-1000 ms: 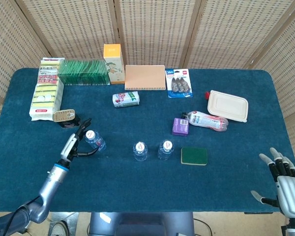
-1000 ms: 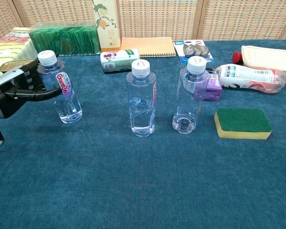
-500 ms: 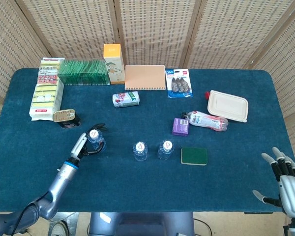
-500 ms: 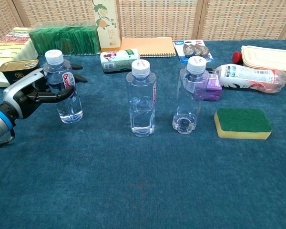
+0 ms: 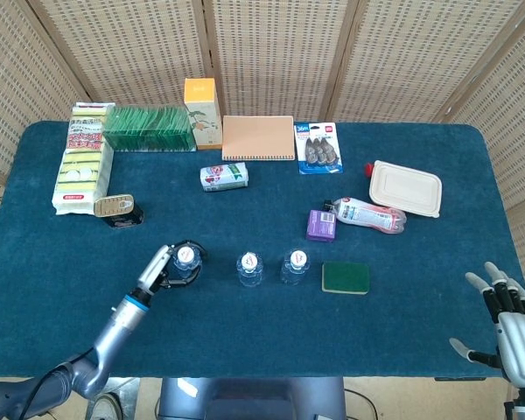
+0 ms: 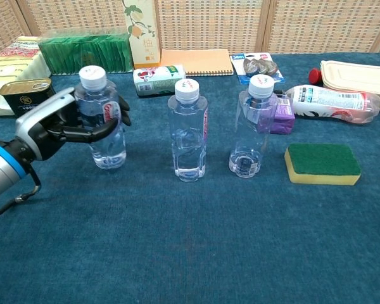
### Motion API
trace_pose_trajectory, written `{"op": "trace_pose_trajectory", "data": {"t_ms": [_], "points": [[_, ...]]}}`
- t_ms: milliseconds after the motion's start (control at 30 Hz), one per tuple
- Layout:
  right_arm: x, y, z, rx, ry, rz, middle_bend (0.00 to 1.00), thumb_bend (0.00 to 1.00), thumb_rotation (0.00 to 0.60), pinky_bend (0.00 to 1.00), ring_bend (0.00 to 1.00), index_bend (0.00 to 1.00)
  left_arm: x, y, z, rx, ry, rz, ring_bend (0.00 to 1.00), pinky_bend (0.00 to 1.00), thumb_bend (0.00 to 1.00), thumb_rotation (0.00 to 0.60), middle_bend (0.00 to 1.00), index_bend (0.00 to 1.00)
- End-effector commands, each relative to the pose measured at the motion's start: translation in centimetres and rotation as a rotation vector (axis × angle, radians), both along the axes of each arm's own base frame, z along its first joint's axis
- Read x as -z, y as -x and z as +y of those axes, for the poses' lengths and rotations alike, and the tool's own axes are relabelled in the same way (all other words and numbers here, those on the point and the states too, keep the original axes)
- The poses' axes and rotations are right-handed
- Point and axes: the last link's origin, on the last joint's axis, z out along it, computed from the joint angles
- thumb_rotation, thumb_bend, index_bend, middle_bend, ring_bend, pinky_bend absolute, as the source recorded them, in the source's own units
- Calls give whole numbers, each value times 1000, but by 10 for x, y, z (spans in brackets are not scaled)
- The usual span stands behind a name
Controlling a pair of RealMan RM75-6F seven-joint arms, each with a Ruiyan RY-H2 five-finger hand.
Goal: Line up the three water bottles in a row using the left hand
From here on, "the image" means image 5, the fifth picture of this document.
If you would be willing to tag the tall pomelo print carton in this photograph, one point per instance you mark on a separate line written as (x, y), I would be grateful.
(203, 114)

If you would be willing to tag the packaged yellow sponge multipack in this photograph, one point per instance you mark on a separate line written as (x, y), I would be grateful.
(81, 166)

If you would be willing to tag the green yellow scouring sponge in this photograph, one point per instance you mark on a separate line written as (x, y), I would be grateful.
(345, 277)

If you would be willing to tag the blue correction tape pack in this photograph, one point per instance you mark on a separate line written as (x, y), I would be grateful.
(317, 149)

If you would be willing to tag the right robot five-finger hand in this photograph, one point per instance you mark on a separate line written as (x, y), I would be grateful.
(522, 345)

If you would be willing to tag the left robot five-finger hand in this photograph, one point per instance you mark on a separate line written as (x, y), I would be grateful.
(153, 267)

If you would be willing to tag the green white drink can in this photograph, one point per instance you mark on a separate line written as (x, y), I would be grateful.
(223, 177)

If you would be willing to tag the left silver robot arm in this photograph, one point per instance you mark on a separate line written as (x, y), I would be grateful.
(118, 319)

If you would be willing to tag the beige lidded food container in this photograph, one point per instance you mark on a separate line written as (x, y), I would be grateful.
(404, 188)

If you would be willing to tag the blue table cloth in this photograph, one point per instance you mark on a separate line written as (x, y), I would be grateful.
(245, 332)

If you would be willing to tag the orange spiral notebook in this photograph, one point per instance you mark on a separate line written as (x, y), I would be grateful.
(258, 137)

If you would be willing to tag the plastic bottle white red label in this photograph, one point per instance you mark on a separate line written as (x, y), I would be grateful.
(367, 214)

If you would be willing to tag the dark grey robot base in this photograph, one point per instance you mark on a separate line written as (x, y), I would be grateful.
(254, 400)

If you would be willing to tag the small purple carton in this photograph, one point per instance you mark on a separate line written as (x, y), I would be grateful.
(319, 225)

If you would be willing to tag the grey caster wheel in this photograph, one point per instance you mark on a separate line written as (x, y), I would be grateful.
(105, 407)

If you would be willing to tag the black luncheon meat tin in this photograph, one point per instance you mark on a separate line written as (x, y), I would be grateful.
(122, 214)

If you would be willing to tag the woven wooden folding screen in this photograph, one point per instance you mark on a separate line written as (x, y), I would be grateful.
(289, 44)

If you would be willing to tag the red small object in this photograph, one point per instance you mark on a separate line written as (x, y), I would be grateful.
(370, 170)

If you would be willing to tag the clear box green packets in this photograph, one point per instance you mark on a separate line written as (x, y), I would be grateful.
(149, 129)

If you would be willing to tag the clear water bottle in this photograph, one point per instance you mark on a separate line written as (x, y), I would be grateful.
(185, 254)
(297, 259)
(249, 262)

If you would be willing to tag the black desk control panel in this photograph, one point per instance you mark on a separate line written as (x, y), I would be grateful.
(459, 378)

